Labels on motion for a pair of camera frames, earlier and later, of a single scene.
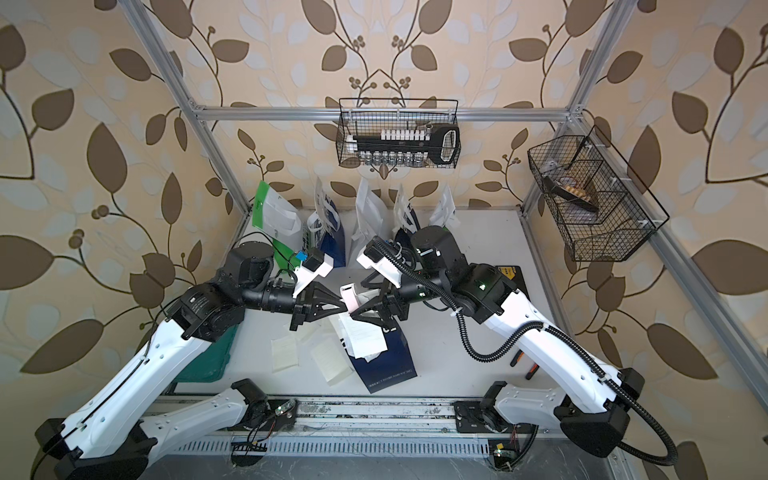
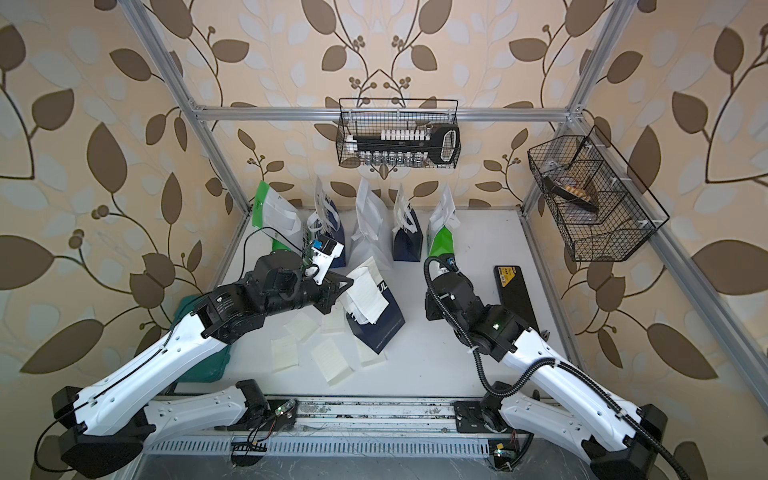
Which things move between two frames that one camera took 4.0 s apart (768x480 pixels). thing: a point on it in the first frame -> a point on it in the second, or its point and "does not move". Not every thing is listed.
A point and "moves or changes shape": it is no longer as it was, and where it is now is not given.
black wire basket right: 600,207 does not move
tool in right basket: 570,193 does not move
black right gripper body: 395,295 -> 434,309
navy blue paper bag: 390,367 moves or changes shape
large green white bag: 278,218 does not move
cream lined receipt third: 331,362 does not move
